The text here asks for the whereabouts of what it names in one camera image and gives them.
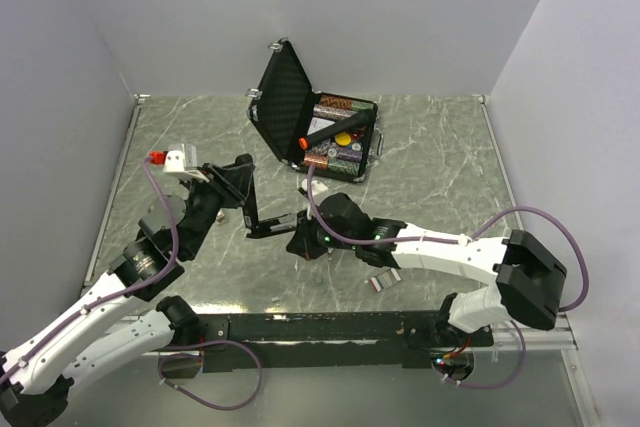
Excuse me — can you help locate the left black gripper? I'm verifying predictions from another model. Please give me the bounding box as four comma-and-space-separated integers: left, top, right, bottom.
179, 161, 254, 257

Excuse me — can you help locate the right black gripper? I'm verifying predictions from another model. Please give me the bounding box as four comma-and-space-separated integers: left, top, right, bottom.
287, 206, 358, 260

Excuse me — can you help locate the black stapler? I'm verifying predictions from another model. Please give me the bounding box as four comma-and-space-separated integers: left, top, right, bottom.
217, 186, 309, 241

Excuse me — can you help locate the striped staple strip pack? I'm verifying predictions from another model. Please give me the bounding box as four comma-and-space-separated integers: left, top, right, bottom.
369, 268, 402, 293

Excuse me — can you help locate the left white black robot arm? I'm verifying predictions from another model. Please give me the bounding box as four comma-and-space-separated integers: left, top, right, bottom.
1, 150, 255, 426

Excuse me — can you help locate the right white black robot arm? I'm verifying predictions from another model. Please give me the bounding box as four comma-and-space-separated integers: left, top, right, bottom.
286, 193, 567, 345

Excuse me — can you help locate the yellow poker chip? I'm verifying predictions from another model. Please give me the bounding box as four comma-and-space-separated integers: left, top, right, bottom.
334, 132, 352, 146

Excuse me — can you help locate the black poker chip case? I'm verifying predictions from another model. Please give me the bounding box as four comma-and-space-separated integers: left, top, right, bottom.
246, 38, 383, 183

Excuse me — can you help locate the black marker orange cap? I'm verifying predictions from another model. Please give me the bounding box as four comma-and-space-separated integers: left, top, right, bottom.
298, 109, 376, 150

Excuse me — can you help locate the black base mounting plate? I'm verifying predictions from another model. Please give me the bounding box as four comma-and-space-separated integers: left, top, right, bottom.
162, 311, 494, 369

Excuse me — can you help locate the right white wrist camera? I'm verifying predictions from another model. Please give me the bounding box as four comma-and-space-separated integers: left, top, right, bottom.
299, 179, 329, 202

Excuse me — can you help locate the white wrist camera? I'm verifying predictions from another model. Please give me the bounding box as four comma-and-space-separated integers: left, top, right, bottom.
299, 179, 329, 202
149, 143, 208, 182

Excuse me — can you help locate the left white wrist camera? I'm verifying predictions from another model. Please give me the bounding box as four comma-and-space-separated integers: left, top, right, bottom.
149, 143, 208, 182

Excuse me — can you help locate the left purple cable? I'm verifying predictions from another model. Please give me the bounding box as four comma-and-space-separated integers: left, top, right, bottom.
0, 154, 264, 411

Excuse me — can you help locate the aluminium rail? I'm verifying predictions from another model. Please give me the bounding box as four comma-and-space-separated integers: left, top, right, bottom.
492, 325, 578, 351

